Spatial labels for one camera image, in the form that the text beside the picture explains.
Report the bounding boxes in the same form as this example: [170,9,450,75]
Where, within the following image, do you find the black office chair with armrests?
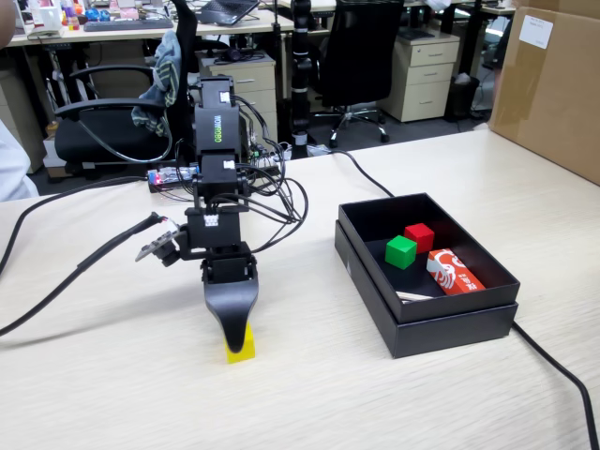
[53,0,201,170]

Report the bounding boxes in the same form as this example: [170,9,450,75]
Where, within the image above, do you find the black open box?
[334,219,519,360]

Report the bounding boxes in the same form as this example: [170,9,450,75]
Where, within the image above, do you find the white desk phone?
[26,7,65,39]

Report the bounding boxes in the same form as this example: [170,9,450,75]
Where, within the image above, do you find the black mesh office chair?
[318,0,407,149]

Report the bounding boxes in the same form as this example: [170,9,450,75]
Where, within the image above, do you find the thick black power cable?
[327,148,600,450]

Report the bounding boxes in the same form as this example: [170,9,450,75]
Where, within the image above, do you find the green cube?
[384,234,418,271]

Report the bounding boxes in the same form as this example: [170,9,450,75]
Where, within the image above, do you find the thick black camera cable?
[0,175,163,338]

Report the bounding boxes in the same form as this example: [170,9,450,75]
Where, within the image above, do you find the striped grey cloth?
[130,30,187,138]

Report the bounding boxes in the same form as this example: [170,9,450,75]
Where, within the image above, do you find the yellow cube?
[223,322,257,365]

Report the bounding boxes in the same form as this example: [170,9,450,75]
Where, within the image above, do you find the beige drawer pedestal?
[378,32,461,124]
[196,49,278,142]

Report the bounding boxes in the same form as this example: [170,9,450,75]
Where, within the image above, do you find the black vertical pole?
[289,0,313,159]

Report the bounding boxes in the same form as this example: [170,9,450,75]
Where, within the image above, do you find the black headphones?
[214,45,266,65]

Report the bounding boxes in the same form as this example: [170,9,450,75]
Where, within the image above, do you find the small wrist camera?
[134,223,185,268]

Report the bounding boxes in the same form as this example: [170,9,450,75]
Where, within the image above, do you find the black keyboard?
[82,18,174,33]

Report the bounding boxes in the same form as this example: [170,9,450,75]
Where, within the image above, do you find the orange printed carton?
[425,247,488,297]

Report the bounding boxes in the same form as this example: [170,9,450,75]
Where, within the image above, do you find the beige cabinet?
[0,69,46,175]

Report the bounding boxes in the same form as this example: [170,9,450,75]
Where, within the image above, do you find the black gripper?
[180,206,260,353]

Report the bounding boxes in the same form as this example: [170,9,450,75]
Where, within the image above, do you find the red cube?
[403,222,436,254]

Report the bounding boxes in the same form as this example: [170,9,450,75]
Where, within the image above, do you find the beige office desk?
[8,7,329,49]

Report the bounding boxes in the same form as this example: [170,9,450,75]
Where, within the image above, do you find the person forearm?
[0,0,18,49]

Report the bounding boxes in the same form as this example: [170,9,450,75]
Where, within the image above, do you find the black laptop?
[194,0,262,27]

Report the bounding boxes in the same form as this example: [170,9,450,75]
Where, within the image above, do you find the black trash bin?
[444,74,482,123]

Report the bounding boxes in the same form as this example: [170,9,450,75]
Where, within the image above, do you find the controller circuit board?
[146,163,199,194]

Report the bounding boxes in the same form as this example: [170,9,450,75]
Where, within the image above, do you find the large cardboard box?
[487,0,600,187]

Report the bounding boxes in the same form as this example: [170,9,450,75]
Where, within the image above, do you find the person white shirt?
[0,119,39,203]

